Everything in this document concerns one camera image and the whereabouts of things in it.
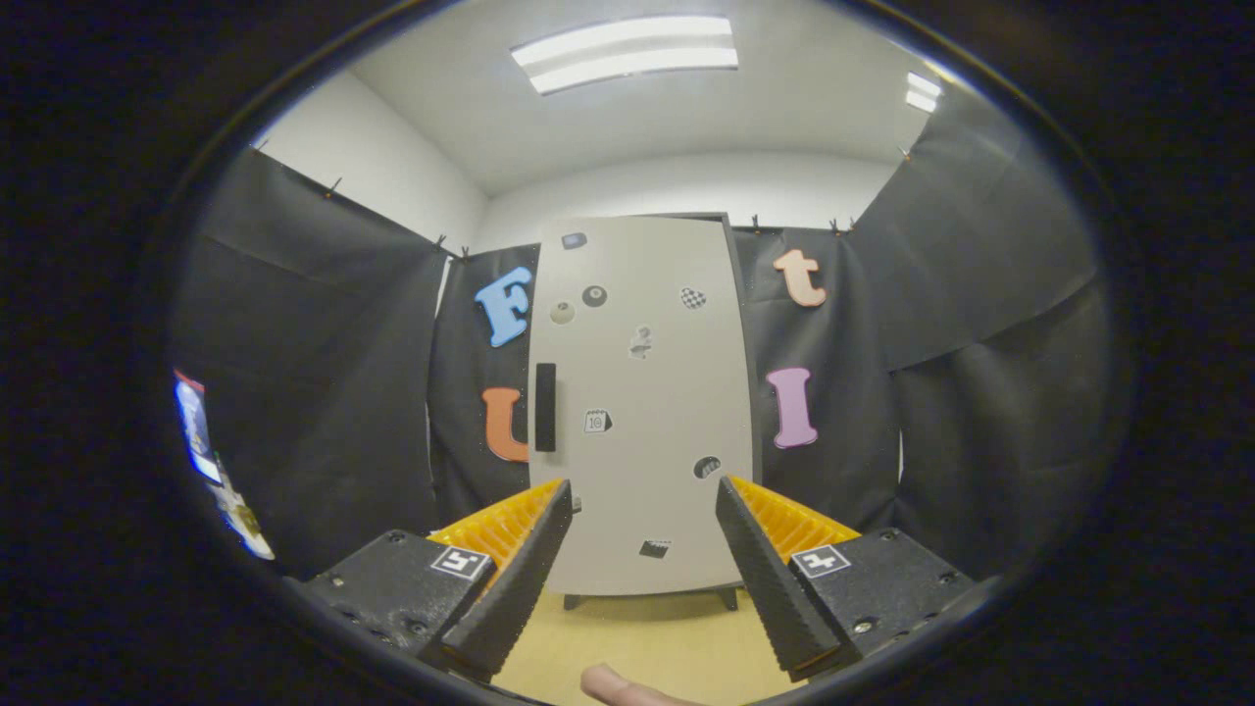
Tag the long ceiling light panel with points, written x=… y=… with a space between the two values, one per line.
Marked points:
x=627 y=54

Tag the small ceiling light panel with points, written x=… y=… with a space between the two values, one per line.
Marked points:
x=922 y=91

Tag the grey shoe cabinet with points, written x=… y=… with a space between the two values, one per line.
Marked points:
x=729 y=598

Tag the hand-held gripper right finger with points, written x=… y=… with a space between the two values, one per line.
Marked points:
x=770 y=583

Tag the black backdrop cloth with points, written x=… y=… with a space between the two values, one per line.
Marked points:
x=324 y=392

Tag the grey shoe cabinet door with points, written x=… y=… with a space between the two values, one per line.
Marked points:
x=647 y=441

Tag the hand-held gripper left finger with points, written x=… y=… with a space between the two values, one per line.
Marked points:
x=520 y=588

